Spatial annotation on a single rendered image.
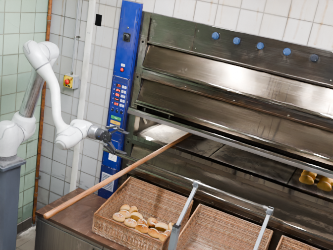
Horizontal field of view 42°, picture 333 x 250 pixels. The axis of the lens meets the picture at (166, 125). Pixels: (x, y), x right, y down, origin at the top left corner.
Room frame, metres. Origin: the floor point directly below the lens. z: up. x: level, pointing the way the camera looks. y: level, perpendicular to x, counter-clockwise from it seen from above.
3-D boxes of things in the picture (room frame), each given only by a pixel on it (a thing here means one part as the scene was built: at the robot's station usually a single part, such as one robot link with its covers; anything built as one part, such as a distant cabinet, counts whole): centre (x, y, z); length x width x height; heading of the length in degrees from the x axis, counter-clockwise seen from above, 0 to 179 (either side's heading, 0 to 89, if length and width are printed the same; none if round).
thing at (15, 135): (2.72, 1.05, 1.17); 0.18 x 0.16 x 0.22; 172
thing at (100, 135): (2.60, 0.38, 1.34); 0.09 x 0.07 x 0.08; 66
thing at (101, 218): (2.78, 0.05, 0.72); 0.56 x 0.49 x 0.28; 67
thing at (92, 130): (2.63, 0.44, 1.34); 0.09 x 0.06 x 0.09; 156
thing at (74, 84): (3.35, 0.81, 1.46); 0.10 x 0.07 x 0.10; 66
